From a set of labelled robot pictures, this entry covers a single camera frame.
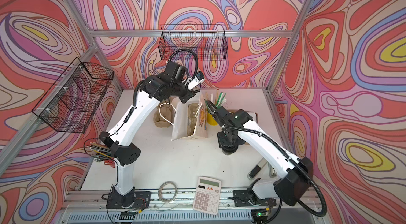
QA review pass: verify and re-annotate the black white paper coffee cup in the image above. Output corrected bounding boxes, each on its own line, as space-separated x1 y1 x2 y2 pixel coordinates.
221 146 238 155

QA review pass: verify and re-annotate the single pulp cup carrier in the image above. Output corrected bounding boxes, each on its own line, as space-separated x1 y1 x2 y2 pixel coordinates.
187 103 199 136

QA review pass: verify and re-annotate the white paper takeout bag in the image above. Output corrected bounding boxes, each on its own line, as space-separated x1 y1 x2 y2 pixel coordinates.
157 93 208 141

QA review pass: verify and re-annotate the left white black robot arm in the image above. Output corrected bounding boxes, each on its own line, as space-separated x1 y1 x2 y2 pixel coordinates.
99 62 205 209

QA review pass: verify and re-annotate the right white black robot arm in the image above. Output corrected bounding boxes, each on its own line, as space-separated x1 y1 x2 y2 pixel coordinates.
206 101 328 223

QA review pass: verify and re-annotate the yellow metal bucket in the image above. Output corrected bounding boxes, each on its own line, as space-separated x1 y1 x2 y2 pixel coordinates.
207 112 218 126

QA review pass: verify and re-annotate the brown napkin holder box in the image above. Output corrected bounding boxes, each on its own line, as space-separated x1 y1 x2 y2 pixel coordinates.
229 109 258 122

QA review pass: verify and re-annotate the bundle of wrapped straws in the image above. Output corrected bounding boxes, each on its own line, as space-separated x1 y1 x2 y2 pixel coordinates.
203 89 227 114

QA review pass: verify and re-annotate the silver black stapler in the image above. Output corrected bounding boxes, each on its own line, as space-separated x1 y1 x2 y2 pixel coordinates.
247 158 277 180

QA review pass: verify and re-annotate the white desk calculator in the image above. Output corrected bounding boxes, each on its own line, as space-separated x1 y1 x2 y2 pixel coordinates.
192 176 222 216

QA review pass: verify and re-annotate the cup of coloured pencils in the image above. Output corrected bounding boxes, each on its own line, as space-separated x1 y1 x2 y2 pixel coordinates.
84 142 117 168

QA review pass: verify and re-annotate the black wire basket back wall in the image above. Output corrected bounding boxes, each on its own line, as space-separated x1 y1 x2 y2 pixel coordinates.
158 23 228 61

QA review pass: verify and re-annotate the black wire basket wall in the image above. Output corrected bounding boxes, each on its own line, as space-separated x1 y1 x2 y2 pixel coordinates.
31 58 114 134
158 23 228 61

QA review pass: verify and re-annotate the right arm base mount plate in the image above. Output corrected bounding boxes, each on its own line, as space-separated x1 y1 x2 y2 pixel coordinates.
228 178 277 208

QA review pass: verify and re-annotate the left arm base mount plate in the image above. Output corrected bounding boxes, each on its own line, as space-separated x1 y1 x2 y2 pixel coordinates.
106 190 152 209

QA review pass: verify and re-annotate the black wire basket left wall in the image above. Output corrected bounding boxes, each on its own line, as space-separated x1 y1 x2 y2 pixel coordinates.
31 58 114 134

